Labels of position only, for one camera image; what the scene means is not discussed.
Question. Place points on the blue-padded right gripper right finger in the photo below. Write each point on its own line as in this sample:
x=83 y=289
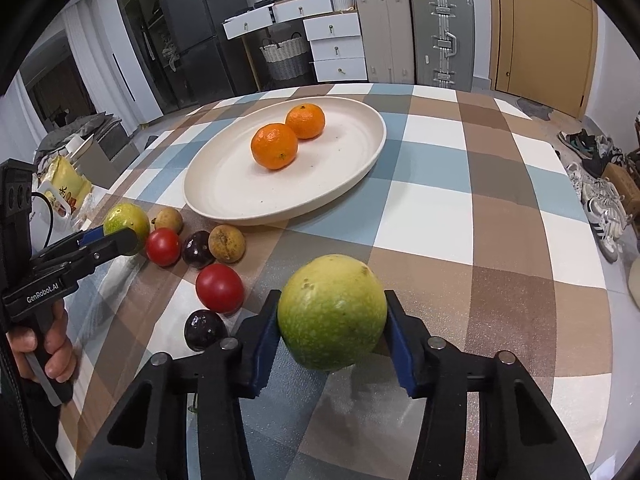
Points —
x=521 y=437

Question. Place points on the red cherry tomato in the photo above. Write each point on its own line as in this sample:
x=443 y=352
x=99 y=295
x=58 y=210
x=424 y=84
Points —
x=163 y=247
x=219 y=288

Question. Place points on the rear orange mandarin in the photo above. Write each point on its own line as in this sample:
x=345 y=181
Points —
x=307 y=120

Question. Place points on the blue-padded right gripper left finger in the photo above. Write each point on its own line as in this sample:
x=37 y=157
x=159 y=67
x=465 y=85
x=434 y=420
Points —
x=144 y=437

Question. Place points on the orange mandarin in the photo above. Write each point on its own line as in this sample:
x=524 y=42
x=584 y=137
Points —
x=274 y=146
x=307 y=120

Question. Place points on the white desk drawer unit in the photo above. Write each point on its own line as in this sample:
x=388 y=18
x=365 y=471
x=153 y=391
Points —
x=280 y=12

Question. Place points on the small green passion fruit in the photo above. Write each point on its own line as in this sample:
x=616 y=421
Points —
x=128 y=216

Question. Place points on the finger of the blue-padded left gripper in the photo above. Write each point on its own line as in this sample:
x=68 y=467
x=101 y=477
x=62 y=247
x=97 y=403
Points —
x=85 y=260
x=75 y=241

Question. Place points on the cream oval plate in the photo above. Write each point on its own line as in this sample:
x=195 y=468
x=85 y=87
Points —
x=255 y=171

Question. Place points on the large yellow-green passion fruit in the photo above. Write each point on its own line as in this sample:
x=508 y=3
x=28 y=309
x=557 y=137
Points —
x=331 y=312

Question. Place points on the wooden door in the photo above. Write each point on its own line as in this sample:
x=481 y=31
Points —
x=545 y=51

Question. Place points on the white drawer cabinet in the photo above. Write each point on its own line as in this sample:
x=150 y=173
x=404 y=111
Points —
x=336 y=47

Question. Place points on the grey aluminium suitcase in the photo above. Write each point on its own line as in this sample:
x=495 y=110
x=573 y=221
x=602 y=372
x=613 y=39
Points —
x=444 y=43

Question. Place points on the yellow snack bag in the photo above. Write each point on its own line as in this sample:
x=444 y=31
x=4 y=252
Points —
x=70 y=188

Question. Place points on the white striped sneaker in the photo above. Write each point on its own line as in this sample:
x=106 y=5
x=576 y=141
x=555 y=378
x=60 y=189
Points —
x=607 y=219

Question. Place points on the checkered tablecloth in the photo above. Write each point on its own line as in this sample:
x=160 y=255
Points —
x=469 y=217

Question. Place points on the brown longan fruit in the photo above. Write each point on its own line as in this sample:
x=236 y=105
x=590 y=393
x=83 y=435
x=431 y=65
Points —
x=168 y=218
x=226 y=243

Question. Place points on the front orange mandarin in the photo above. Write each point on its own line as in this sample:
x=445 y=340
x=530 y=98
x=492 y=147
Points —
x=274 y=146

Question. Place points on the woven laundry basket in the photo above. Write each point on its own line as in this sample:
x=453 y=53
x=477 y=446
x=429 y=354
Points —
x=287 y=61

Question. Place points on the person's left hand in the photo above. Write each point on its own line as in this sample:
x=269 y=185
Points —
x=62 y=361

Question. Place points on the black refrigerator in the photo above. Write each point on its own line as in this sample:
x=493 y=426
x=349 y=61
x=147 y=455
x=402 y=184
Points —
x=216 y=67

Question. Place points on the beige suitcase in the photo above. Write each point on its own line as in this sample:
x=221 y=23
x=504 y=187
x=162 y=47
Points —
x=386 y=31

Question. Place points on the dark cherry with stem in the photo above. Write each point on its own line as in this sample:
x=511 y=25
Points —
x=202 y=329

